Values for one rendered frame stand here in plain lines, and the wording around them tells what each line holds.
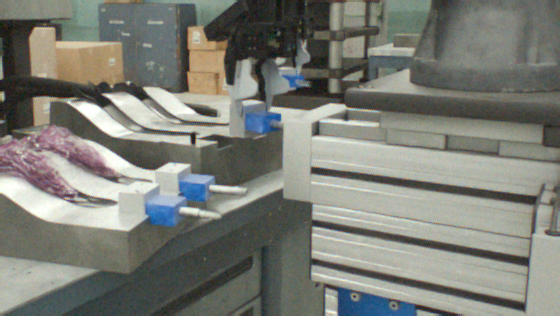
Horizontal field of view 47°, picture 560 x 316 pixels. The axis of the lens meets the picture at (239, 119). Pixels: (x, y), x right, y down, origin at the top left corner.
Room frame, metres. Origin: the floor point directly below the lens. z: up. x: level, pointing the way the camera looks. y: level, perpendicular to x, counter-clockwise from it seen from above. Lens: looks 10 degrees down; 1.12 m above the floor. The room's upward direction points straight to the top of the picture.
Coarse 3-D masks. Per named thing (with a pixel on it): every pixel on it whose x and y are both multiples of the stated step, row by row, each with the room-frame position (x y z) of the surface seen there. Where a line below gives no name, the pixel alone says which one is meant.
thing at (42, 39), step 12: (36, 36) 4.87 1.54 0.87; (48, 36) 5.00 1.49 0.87; (36, 48) 4.87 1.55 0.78; (48, 48) 5.00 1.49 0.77; (0, 60) 4.56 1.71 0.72; (36, 60) 4.86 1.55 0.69; (48, 60) 4.99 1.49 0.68; (0, 72) 4.57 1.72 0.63; (36, 72) 4.85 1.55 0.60; (48, 72) 4.98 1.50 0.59; (36, 108) 4.82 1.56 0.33; (48, 108) 4.96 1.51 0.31; (36, 120) 4.83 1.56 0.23; (48, 120) 4.95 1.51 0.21
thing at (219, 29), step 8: (240, 0) 1.02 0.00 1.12; (232, 8) 1.03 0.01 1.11; (240, 8) 1.02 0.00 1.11; (248, 8) 1.01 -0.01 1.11; (224, 16) 1.04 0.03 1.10; (232, 16) 1.03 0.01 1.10; (240, 16) 1.02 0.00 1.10; (208, 24) 1.07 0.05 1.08; (216, 24) 1.06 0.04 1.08; (224, 24) 1.04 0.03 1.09; (232, 24) 1.04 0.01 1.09; (208, 32) 1.07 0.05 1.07; (216, 32) 1.06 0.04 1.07; (224, 32) 1.06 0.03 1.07; (208, 40) 1.07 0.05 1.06; (216, 40) 1.07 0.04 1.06
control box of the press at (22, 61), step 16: (0, 0) 1.71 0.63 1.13; (16, 0) 1.75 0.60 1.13; (32, 0) 1.80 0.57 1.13; (48, 0) 1.84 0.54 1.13; (64, 0) 1.89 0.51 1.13; (0, 16) 1.71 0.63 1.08; (16, 16) 1.75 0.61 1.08; (32, 16) 1.79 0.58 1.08; (48, 16) 1.84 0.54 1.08; (64, 16) 1.89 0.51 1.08; (0, 32) 1.80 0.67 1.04; (16, 32) 1.81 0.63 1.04; (16, 48) 1.81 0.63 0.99; (16, 64) 1.80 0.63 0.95; (0, 96) 1.83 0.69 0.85; (16, 112) 1.80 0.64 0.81; (32, 112) 1.84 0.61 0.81; (16, 128) 1.80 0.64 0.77
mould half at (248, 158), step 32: (128, 96) 1.31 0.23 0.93; (160, 96) 1.36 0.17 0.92; (32, 128) 1.32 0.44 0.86; (96, 128) 1.15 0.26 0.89; (160, 128) 1.20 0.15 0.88; (192, 128) 1.18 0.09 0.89; (224, 128) 1.16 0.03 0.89; (128, 160) 1.10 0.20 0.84; (160, 160) 1.06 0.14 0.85; (192, 160) 1.02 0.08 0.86; (224, 160) 1.06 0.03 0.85; (256, 160) 1.14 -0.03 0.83
